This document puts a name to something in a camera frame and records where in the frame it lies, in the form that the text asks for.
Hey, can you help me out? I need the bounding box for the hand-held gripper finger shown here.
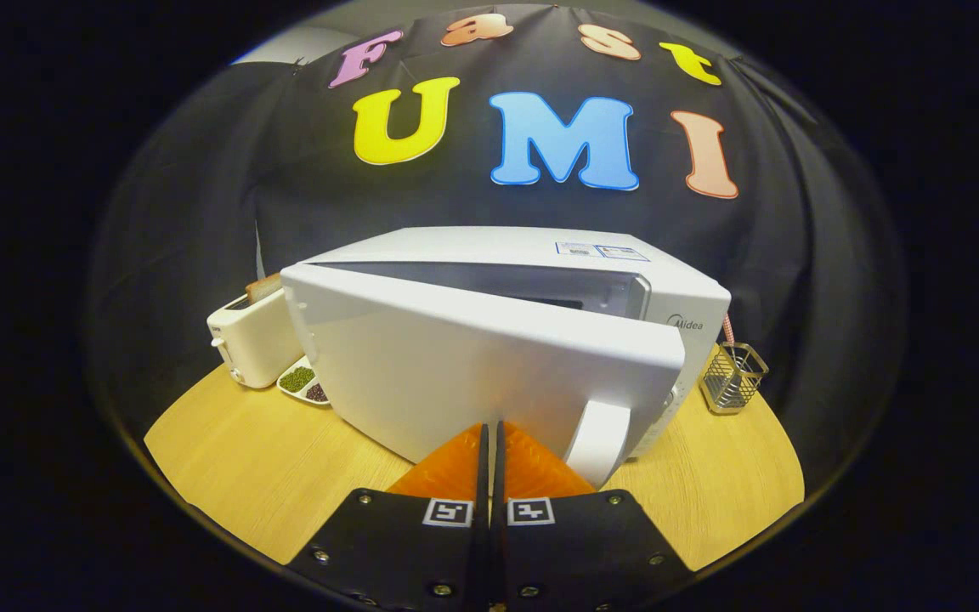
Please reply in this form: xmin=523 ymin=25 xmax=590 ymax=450
xmin=495 ymin=422 xmax=696 ymax=612
xmin=284 ymin=422 xmax=491 ymax=612

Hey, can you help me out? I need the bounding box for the white microwave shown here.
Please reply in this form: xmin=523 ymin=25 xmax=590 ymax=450
xmin=280 ymin=225 xmax=733 ymax=490

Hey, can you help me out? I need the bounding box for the toast slice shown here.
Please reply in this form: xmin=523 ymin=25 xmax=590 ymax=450
xmin=245 ymin=272 xmax=284 ymax=303

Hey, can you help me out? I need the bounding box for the white divided bean dish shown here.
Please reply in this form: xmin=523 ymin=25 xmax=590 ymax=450
xmin=277 ymin=357 xmax=331 ymax=406

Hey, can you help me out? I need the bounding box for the metal wire holder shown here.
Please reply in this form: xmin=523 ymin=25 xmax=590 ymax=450
xmin=699 ymin=342 xmax=769 ymax=415

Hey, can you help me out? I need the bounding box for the white toaster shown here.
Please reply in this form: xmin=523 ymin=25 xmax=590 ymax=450
xmin=207 ymin=285 xmax=308 ymax=389

